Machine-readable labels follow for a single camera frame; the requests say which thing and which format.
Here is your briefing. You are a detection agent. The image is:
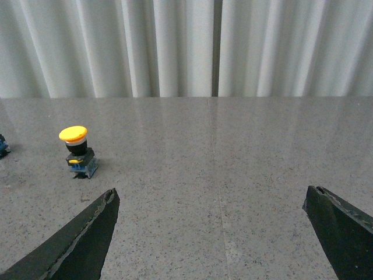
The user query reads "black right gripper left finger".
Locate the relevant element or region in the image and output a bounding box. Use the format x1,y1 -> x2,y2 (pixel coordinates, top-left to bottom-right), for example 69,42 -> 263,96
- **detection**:
1,188 -> 120,279

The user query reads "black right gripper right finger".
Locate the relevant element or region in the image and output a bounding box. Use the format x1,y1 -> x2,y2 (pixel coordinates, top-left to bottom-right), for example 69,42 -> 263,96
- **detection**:
302,185 -> 372,279

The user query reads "yellow mushroom push button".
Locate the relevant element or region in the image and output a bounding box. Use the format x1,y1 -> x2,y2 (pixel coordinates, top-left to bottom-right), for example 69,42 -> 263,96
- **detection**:
59,125 -> 98,179

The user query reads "blue black button base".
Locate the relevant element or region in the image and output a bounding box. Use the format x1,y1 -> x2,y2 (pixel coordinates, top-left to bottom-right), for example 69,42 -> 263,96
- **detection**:
0,134 -> 11,159

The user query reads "white pleated curtain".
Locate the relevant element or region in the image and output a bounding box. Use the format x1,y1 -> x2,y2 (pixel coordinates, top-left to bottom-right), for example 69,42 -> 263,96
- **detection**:
1,1 -> 372,98

